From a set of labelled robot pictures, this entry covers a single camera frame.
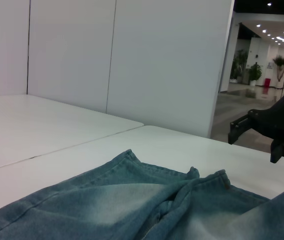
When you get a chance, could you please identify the blue denim shorts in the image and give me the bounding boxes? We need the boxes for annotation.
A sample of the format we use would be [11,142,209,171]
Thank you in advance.
[0,149,284,240]

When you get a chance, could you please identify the bushy dark potted plant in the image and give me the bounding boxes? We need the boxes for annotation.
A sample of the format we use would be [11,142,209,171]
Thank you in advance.
[248,63,263,87]

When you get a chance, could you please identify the tall green potted plant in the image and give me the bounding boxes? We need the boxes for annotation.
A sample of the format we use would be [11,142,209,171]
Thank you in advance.
[229,49,249,85]

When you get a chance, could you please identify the thin palm tree plant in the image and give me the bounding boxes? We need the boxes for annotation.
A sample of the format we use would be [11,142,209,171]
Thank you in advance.
[273,54,284,89]

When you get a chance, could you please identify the white partition panel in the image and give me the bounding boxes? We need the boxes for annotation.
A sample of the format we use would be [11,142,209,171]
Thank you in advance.
[26,0,117,115]
[106,0,235,139]
[0,0,30,97]

